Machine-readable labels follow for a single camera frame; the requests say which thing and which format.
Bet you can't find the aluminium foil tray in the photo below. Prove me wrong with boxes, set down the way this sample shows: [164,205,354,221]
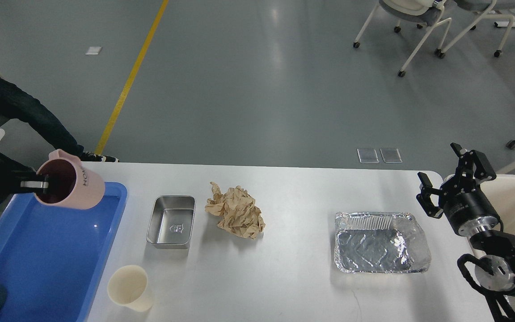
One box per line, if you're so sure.
[333,212,432,274]

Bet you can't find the stainless steel rectangular container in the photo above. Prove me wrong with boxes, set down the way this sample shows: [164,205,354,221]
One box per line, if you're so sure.
[146,195,195,250]

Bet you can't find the pink mug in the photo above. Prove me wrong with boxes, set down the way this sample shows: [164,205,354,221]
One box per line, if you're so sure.
[35,149,106,210]

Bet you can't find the cream paper cup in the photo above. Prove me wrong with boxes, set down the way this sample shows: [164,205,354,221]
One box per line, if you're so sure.
[107,265,154,312]

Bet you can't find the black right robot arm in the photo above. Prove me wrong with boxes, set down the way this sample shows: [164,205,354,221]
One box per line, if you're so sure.
[416,142,515,322]

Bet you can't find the crumpled brown paper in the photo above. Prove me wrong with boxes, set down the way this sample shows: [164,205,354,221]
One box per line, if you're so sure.
[204,182,266,240]

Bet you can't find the person in beige sweater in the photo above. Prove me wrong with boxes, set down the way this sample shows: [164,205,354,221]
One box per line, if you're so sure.
[0,78,119,162]

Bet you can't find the white chair with grey seat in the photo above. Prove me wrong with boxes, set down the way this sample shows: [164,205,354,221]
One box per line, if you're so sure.
[352,0,452,78]

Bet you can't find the blue plastic tray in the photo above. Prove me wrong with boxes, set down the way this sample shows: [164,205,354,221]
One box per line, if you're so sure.
[0,182,127,322]

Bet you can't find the white chair right background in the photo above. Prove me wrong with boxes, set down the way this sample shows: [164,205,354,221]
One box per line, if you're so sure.
[434,0,515,59]

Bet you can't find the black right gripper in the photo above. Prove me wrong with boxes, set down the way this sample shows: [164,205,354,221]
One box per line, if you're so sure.
[416,143,501,237]

